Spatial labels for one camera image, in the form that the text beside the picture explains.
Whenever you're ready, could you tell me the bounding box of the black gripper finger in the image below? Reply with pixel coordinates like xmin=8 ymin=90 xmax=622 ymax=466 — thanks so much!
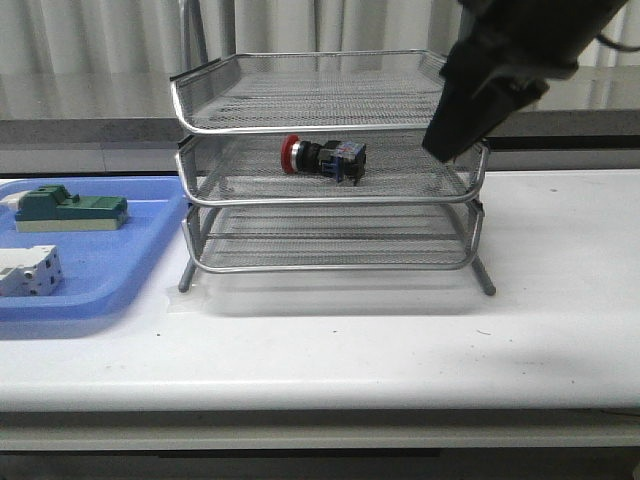
xmin=457 ymin=82 xmax=538 ymax=155
xmin=422 ymin=79 xmax=495 ymax=161

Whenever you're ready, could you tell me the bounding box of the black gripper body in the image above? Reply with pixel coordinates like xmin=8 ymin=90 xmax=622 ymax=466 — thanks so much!
xmin=440 ymin=1 xmax=625 ymax=108

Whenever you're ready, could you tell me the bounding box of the red emergency stop button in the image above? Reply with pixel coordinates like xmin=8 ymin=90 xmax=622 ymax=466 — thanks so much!
xmin=280 ymin=134 xmax=366 ymax=186

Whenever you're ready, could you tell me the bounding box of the blue plastic tray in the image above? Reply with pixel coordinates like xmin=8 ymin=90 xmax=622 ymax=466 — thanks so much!
xmin=1 ymin=176 xmax=187 ymax=322

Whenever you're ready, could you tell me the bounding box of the grey stone back counter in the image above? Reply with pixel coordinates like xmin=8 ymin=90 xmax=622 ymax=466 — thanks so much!
xmin=1 ymin=66 xmax=639 ymax=177

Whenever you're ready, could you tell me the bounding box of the green terminal block module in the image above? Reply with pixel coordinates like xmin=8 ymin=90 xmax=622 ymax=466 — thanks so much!
xmin=14 ymin=184 xmax=129 ymax=233

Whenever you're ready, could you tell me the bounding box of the white circuit breaker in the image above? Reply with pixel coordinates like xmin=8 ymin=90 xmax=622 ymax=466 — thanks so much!
xmin=1 ymin=245 xmax=63 ymax=297

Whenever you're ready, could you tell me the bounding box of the silver wire rack frame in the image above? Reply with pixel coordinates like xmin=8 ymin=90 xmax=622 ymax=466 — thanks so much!
xmin=177 ymin=0 xmax=497 ymax=297

